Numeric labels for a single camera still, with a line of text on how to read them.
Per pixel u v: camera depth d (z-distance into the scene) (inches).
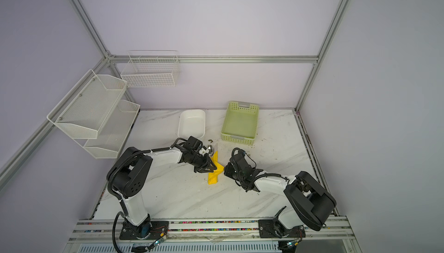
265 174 22.9
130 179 19.1
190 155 30.9
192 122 43.3
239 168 26.7
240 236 28.8
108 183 19.8
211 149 38.4
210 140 41.0
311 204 17.0
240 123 45.1
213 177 34.7
